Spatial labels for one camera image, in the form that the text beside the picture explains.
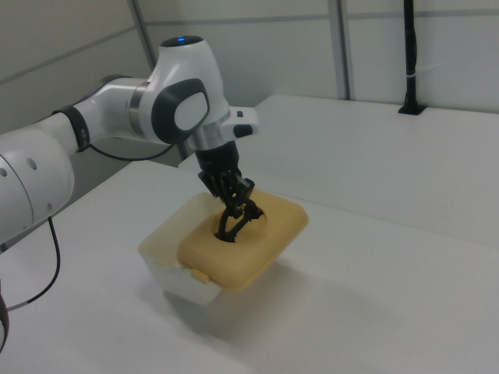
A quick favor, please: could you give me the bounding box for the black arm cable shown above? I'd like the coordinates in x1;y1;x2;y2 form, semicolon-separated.
0;142;180;312

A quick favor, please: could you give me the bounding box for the grey partition post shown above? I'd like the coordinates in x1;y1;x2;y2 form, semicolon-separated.
333;0;351;101

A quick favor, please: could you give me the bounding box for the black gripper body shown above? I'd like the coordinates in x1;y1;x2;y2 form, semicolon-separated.
193;140;246;196

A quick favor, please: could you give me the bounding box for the black stand pole with base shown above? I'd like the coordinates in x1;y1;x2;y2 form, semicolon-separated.
397;0;426;116

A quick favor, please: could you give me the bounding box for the white plastic tool case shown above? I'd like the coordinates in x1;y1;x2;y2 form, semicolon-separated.
138;191;235;307

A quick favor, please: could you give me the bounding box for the tan plastic case lid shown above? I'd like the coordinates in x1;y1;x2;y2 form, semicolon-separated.
177;189;311;294

